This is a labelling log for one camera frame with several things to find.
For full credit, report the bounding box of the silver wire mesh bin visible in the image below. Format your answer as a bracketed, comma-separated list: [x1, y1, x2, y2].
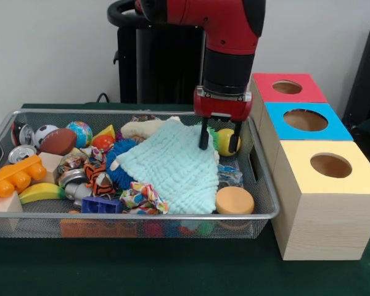
[0, 109, 280, 240]

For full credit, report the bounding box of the wooden box with three holes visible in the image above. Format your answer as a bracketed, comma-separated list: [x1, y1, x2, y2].
[248, 72, 370, 261]

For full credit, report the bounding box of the cream knitted cloth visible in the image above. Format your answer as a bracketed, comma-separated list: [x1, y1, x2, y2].
[120, 116, 181, 143]

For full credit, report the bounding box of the tiger plush toy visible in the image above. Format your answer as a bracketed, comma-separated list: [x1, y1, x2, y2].
[83, 162, 118, 197]

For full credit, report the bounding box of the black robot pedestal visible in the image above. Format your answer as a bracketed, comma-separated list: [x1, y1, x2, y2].
[107, 0, 206, 105]

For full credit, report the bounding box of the brown toy football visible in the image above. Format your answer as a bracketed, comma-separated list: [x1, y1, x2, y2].
[39, 128, 78, 156]

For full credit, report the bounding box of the blue plastic toy brick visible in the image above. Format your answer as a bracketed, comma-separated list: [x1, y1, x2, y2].
[81, 196, 124, 214]

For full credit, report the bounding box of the yellow ball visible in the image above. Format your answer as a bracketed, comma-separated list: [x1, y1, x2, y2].
[216, 128, 242, 157]

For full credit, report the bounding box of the small soccer ball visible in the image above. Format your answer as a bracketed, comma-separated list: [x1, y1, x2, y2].
[34, 124, 60, 150]

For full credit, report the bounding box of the globe print ball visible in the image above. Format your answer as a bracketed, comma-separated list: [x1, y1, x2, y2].
[65, 121, 93, 148]

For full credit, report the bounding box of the orange round foam disc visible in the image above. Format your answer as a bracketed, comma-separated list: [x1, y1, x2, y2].
[215, 186, 255, 215]

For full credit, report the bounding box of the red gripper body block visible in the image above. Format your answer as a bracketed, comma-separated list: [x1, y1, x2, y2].
[193, 86, 254, 123]

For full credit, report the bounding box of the blue spiky ball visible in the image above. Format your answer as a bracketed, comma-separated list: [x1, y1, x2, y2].
[105, 138, 142, 186]

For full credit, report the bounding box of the yellow toy banana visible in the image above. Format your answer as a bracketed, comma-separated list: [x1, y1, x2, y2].
[18, 182, 67, 205]

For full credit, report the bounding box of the light blue knitted cloth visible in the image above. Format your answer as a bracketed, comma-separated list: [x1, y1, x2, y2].
[115, 121, 220, 215]

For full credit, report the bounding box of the silver metallic toy piece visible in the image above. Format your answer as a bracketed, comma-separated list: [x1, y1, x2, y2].
[58, 171, 92, 207]

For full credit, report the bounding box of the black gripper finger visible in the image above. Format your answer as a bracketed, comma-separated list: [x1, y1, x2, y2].
[228, 120, 243, 154]
[198, 117, 210, 151]

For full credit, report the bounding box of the long orange toy brick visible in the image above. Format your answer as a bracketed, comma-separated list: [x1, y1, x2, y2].
[0, 154, 47, 208]

